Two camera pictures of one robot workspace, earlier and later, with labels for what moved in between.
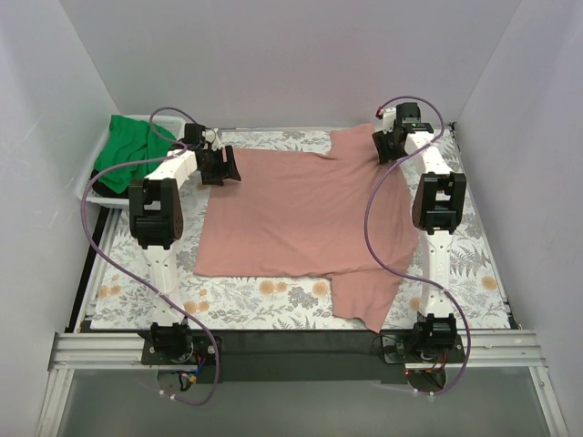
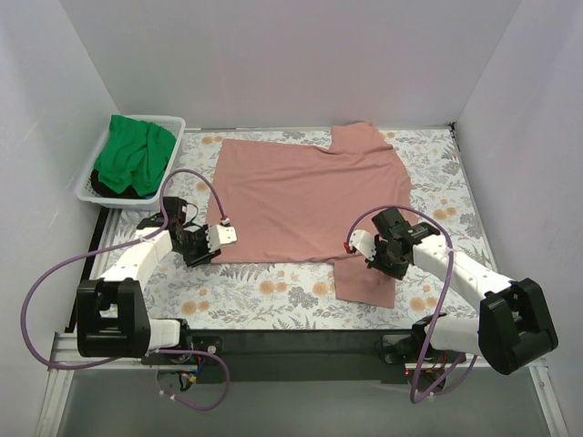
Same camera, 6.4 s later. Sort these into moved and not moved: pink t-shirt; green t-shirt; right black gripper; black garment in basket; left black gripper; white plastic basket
Moved: right black gripper; left black gripper; pink t-shirt
Not moved: black garment in basket; white plastic basket; green t-shirt
